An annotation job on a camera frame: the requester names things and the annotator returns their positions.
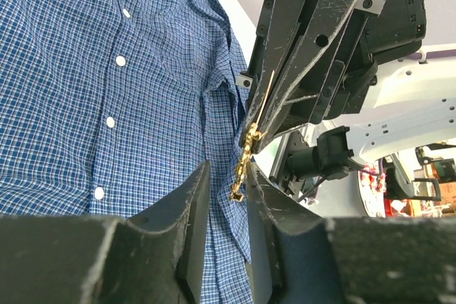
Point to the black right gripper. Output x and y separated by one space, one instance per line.
301 54

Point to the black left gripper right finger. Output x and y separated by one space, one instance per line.
299 257

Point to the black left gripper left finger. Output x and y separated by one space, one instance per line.
155 256

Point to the gold leaf brooch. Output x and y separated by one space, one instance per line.
251 136

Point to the blue checked shirt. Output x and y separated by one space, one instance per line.
108 105

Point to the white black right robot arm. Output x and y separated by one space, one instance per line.
383 72

